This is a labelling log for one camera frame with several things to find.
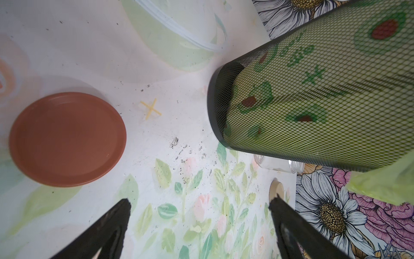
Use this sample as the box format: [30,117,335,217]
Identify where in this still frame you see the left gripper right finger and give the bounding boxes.
[268,197,348,259]

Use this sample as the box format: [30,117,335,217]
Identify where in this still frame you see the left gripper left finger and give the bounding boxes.
[53,199,131,259]

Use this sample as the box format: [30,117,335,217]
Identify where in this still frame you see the beige jar lid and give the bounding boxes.
[268,178,285,202]

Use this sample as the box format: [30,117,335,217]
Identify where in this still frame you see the red-brown jar lid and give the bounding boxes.
[9,92,127,187]

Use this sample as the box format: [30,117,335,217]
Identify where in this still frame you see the clear plastic rice jar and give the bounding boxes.
[254,154,305,174]

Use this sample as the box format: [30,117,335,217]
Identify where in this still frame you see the floral table mat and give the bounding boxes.
[1,1,295,259]

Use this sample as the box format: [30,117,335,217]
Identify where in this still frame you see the yellow-green plastic bin bag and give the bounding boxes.
[223,0,414,206]

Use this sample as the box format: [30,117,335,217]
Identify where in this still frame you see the black mesh trash bin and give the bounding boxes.
[206,0,414,172]

